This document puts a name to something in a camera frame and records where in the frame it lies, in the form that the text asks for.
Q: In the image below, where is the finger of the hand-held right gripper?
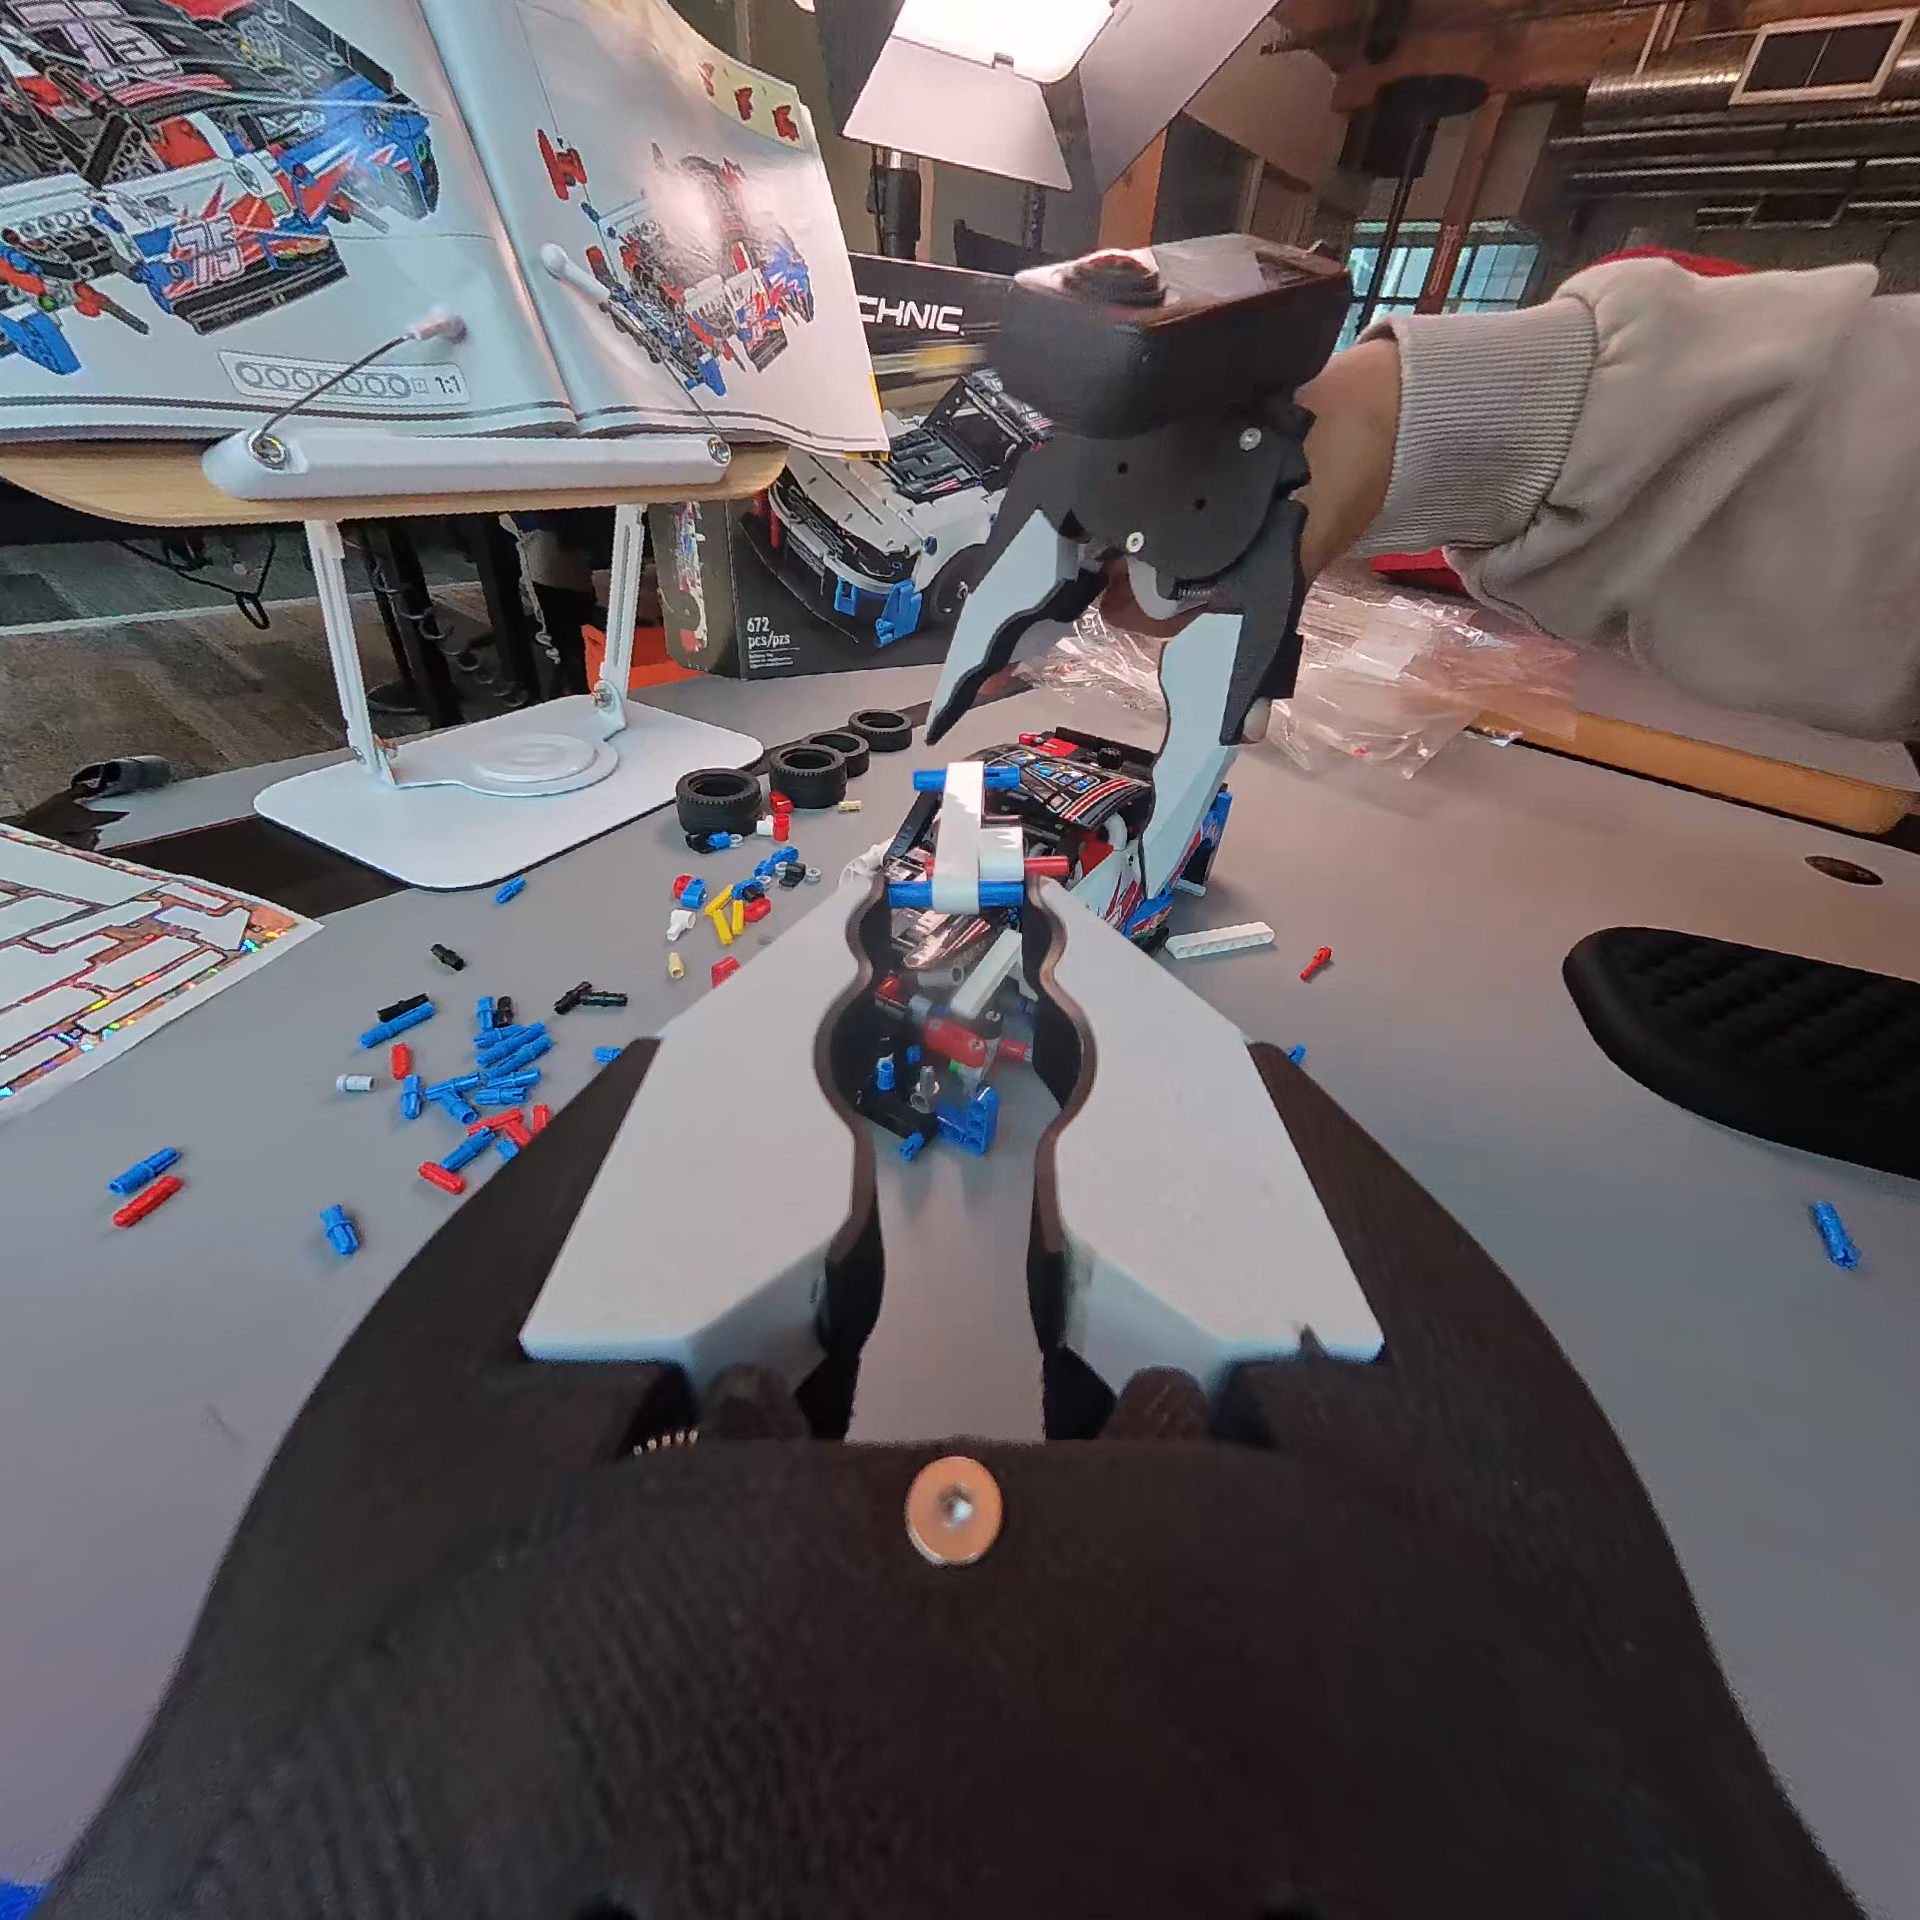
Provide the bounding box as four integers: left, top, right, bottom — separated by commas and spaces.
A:
1138, 607, 1302, 892
923, 501, 1123, 748

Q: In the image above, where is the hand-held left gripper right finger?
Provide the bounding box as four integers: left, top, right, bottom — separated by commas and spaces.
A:
1030, 881, 1387, 1379

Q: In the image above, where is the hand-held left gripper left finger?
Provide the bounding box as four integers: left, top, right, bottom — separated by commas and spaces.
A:
516, 878, 891, 1379

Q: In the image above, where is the toy brick race car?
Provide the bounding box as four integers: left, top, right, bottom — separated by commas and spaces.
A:
840, 729, 1240, 1164

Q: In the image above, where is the white brick beam assembly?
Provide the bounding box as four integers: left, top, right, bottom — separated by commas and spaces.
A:
886, 757, 1039, 919

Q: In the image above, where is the person's right forearm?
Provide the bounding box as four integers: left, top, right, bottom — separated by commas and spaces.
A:
1350, 255, 1920, 748

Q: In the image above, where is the person's right hand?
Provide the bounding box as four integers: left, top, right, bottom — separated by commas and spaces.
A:
1301, 336, 1409, 574

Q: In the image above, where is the black toy set box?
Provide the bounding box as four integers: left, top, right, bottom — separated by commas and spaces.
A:
647, 250, 1056, 686

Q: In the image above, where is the heap of clear plastic bags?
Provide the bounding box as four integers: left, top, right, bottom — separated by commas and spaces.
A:
975, 585, 1555, 785

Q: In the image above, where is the pile of blue red pins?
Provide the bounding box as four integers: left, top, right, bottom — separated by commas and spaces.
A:
356, 984, 555, 1198

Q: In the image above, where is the cluster of mixed coloured pieces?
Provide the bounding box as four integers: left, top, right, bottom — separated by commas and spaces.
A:
660, 840, 826, 985

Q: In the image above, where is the large paned window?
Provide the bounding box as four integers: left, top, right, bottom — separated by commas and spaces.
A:
1350, 217, 1548, 320

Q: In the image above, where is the studio light with barn doors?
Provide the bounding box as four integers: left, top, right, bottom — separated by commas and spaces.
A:
815, 0, 1287, 192

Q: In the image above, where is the white book stand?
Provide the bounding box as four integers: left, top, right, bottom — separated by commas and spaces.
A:
0, 307, 793, 892

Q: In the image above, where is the black mesh pad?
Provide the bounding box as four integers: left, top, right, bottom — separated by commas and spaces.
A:
1565, 928, 1920, 1182

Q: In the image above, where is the sticker sheet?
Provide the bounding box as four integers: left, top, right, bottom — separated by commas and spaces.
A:
0, 824, 323, 1120

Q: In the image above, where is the open instruction booklet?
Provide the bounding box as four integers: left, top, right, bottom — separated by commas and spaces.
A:
0, 0, 891, 453

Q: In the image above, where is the white vent grille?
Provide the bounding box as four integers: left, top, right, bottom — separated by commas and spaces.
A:
1731, 16, 1901, 109

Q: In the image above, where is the metal air duct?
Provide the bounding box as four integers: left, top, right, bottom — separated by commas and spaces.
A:
1545, 58, 1920, 228

